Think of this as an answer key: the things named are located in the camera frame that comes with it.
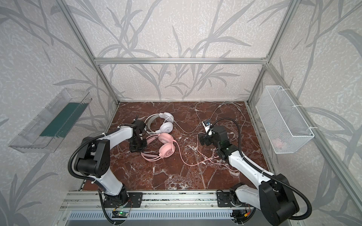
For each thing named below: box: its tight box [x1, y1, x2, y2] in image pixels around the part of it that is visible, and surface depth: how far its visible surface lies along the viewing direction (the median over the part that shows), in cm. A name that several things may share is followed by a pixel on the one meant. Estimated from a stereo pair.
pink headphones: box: [140, 132, 176, 162], surface depth 88 cm
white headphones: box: [144, 112, 175, 135], surface depth 100 cm
